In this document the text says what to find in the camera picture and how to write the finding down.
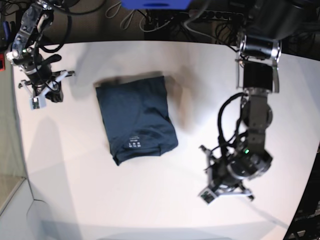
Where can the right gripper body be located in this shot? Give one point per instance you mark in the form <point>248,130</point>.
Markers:
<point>24,50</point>

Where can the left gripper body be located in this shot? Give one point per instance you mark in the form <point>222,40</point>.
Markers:
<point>243,156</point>

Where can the dark blue t-shirt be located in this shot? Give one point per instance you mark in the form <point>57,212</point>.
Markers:
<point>136,118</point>

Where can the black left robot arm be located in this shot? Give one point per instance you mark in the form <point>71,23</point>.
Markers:
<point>258,51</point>

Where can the red black device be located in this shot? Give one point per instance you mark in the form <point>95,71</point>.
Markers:
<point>2,62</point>

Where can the blue plastic box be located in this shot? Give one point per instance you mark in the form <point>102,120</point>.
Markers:
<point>155,4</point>

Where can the black power strip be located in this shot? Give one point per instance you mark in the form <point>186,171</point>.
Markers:
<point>211,15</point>

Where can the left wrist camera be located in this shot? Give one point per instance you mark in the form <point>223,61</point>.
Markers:
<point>207,195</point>

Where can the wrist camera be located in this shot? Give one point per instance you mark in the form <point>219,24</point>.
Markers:
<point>207,195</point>
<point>37,102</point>

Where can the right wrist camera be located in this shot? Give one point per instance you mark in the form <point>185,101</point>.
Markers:
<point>37,102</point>

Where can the blue handled tool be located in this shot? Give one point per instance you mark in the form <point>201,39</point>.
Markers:
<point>7,30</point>

